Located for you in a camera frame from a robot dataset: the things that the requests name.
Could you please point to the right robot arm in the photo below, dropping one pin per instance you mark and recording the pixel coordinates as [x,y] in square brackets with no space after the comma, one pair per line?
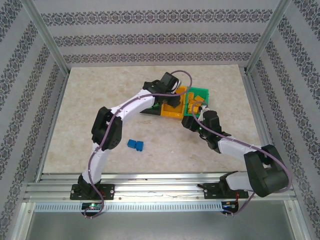
[232,147]

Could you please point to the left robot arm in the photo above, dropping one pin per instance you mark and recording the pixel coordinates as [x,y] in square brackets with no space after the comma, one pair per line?
[135,107]

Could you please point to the yellow plastic storage bin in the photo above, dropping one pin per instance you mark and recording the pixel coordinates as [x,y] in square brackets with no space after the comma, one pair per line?
[172,112]

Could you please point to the black plastic storage bin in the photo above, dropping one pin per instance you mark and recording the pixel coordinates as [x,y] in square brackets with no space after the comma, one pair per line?
[150,112]

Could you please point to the green plastic storage bin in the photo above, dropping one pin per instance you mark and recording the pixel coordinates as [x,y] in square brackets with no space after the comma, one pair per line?
[200,89]

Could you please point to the grey metal panel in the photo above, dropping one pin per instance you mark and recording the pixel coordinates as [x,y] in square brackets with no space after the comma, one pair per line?
[160,227]

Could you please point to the aluminium side rail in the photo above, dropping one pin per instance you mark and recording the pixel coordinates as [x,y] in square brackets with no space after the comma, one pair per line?
[265,125]
[52,125]

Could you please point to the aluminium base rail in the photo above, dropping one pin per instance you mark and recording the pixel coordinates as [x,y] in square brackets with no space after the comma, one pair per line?
[160,187]

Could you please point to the aluminium frame post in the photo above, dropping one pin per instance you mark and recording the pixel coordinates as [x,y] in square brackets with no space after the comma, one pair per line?
[47,37]
[267,37]

